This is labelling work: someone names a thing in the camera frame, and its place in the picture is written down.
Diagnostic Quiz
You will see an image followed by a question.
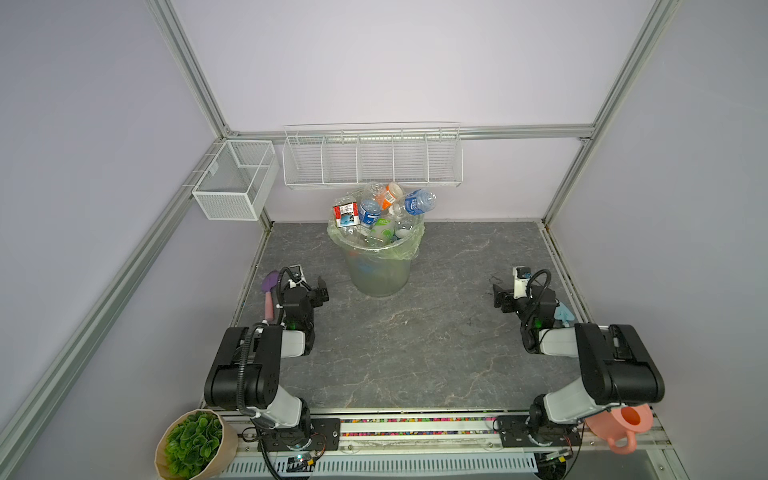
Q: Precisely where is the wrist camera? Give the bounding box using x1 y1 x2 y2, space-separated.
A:
287 264 309 289
513 266 532 299

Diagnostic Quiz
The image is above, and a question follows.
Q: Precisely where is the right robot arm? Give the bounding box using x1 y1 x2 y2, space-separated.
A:
493 280 665 446

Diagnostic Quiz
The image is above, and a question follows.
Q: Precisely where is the green mesh trash bin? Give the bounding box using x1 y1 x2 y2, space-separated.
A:
327 197 425 297

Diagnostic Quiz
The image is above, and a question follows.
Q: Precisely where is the purple pink brush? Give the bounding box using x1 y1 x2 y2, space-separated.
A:
261 270 279 324

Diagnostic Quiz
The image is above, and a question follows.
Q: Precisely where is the green label bottle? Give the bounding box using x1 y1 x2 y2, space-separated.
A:
369 217 396 244

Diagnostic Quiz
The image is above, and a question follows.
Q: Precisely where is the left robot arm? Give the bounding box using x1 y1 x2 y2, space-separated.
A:
203 265 329 450

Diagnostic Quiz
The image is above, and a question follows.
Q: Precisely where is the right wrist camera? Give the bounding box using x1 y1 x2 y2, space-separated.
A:
513 266 532 299

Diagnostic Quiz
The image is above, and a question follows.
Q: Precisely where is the light blue trowel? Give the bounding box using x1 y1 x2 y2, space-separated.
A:
554 303 576 328

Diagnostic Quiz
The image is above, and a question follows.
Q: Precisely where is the long white wire shelf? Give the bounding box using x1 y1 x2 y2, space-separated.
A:
283 122 464 189

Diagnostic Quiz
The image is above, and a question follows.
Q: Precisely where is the orange label juice bottle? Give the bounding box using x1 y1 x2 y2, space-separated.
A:
378 182 404 210

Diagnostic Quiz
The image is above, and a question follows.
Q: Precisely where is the potted green plant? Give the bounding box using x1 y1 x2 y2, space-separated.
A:
154 409 239 479

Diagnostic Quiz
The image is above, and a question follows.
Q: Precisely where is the red label bottle red cap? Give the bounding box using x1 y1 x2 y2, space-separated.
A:
333 200 360 229

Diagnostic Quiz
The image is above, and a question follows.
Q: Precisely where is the pink watering can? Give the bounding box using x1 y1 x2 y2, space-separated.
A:
586 404 653 455

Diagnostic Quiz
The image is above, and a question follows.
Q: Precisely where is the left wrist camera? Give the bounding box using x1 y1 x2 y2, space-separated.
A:
287 264 309 289

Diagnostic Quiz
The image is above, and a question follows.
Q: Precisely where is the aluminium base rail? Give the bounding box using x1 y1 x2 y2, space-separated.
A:
221 409 673 457

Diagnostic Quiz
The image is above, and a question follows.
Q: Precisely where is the small white mesh basket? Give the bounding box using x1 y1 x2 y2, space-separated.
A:
192 140 280 221

